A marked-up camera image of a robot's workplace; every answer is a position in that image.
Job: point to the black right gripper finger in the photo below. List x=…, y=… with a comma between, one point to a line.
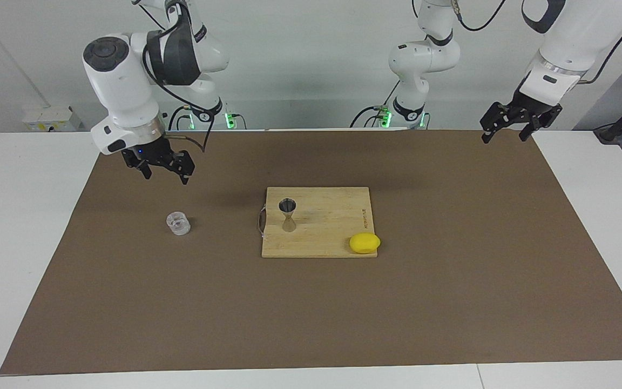
x=185, y=165
x=137, y=165

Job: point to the wooden cutting board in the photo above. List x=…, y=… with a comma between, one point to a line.
x=327, y=216

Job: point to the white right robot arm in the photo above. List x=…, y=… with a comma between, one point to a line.
x=122, y=81

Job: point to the yellow lemon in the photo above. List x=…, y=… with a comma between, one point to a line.
x=365, y=243

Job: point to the brown table mat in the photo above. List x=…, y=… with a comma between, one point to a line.
x=311, y=313

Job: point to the white box with yellow labels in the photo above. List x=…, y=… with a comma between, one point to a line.
x=52, y=119

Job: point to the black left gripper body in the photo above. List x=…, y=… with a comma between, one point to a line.
x=529, y=107

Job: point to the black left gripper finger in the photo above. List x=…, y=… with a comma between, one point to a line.
x=544, y=120
x=495, y=118

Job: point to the steel double jigger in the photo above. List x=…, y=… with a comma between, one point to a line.
x=288, y=213

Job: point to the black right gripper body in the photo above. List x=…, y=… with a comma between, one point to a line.
x=154, y=154

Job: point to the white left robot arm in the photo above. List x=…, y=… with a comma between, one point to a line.
x=575, y=32

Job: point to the small clear glass cup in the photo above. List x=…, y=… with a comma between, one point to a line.
x=178, y=223

